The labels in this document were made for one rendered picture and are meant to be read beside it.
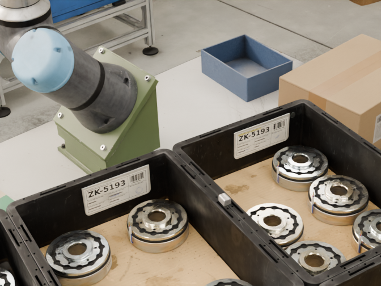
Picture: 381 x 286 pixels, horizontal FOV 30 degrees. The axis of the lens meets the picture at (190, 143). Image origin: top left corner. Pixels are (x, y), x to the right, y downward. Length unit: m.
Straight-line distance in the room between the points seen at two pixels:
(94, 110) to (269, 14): 2.59
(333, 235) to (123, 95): 0.52
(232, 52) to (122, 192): 0.84
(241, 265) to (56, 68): 0.52
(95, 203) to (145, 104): 0.34
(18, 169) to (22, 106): 1.63
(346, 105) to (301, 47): 2.13
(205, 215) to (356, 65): 0.64
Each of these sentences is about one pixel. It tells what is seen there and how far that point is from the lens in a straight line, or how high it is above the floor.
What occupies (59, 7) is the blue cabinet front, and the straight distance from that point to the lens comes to 3.20.
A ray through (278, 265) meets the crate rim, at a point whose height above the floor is 0.93.
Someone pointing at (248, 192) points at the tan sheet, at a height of 0.83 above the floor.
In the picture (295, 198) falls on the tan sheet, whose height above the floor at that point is 0.83.
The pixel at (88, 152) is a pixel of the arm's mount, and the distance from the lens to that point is 1.55.
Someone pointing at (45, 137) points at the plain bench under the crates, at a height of 0.70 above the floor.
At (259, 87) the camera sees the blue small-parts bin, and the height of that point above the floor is 0.73.
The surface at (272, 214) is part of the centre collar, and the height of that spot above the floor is 0.87.
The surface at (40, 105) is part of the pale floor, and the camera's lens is 3.25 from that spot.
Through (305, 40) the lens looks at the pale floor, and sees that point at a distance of 3.69.
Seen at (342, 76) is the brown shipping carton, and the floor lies 0.86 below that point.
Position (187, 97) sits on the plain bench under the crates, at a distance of 1.83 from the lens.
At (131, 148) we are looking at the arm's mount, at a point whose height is 0.78.
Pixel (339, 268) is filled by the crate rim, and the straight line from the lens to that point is 1.02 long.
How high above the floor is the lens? 1.64
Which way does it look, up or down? 35 degrees down
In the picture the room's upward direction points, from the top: 2 degrees counter-clockwise
